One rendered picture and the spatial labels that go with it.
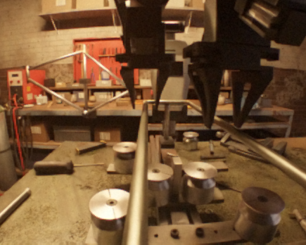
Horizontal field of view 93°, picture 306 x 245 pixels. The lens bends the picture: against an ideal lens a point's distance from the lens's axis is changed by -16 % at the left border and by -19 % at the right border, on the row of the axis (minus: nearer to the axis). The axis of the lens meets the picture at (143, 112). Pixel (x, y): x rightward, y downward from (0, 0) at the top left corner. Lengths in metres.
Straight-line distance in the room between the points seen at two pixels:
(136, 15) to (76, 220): 0.32
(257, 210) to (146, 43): 0.23
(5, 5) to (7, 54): 0.73
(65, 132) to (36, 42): 1.49
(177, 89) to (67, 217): 0.83
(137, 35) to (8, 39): 2.97
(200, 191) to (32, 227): 0.26
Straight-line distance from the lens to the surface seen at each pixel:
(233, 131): 0.21
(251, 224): 0.23
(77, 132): 1.80
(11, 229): 0.35
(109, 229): 0.20
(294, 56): 3.31
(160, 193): 0.25
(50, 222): 0.34
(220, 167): 0.39
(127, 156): 0.33
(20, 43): 2.99
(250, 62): 0.20
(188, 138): 0.56
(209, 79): 0.18
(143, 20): 0.23
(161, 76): 0.29
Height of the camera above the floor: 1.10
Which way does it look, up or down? 11 degrees down
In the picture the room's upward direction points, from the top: straight up
